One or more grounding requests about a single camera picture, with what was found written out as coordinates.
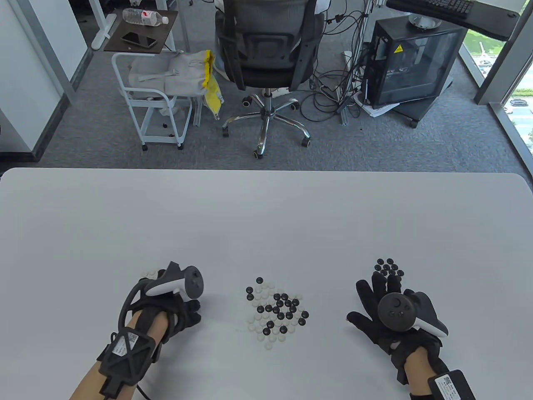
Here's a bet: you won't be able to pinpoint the person's right hand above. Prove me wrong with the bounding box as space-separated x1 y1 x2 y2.
346 271 450 386

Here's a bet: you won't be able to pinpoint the person's left hand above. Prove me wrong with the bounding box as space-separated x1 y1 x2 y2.
132 291 203 345

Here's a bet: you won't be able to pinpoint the cluster of black go stones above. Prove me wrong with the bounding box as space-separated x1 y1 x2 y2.
374 258 405 288

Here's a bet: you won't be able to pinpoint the pile of mixed go stones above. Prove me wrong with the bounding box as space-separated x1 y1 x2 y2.
246 277 311 350

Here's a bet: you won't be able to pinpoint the person's left forearm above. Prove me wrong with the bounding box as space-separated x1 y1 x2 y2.
69 310 171 400

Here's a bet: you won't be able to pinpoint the black and white right controller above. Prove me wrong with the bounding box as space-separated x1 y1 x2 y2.
377 290 449 338

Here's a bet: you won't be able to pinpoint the black and white controller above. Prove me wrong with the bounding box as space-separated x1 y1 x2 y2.
118 261 204 334
377 290 449 338

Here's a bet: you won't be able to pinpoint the black and white left controller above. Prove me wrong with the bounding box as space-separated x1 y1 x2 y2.
118 261 204 334

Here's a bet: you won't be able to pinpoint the white rolling cart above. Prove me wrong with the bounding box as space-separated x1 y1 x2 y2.
112 52 193 151

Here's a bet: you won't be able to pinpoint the yellow plastic bag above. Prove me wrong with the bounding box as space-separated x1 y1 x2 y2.
202 50 224 120

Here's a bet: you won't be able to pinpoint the white papers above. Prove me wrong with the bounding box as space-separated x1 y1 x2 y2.
354 92 400 117

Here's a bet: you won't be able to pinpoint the black wheeled platform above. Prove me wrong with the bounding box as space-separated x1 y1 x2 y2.
394 90 452 129

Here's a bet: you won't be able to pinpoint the grey fabric bag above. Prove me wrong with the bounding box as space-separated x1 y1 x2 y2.
128 52 209 98

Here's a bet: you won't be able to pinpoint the black computer case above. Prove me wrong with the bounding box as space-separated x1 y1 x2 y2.
364 17 468 110

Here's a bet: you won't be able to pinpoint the brown side table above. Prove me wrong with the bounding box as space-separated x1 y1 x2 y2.
103 9 179 54

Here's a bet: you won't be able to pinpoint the black smartphone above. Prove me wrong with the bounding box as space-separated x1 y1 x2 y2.
121 32 158 48

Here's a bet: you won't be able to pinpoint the black mesh office chair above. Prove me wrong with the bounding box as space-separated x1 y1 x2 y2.
214 0 325 161

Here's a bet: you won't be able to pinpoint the grey window pillar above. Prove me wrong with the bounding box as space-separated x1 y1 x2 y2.
474 0 533 107

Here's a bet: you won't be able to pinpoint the white desk leg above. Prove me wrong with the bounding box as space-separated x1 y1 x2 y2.
90 0 118 51

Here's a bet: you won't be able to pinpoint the clear plastic water bottle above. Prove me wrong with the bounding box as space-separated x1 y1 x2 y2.
122 7 169 27

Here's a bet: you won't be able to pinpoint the round silver stand base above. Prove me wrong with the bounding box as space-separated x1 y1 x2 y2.
408 12 442 30

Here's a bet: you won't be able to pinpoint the black keyboard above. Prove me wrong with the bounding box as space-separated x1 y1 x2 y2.
410 0 475 20

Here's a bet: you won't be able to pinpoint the black patterned wrist camera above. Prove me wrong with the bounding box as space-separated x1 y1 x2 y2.
97 329 158 396

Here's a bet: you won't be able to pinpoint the black labelled wrist camera box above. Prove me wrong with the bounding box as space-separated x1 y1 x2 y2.
428 369 476 400

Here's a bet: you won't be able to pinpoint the aluminium frame post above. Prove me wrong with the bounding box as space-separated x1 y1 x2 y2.
341 0 373 125

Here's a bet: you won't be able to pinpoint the tangle of black floor cables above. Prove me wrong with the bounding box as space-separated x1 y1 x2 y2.
300 0 371 123

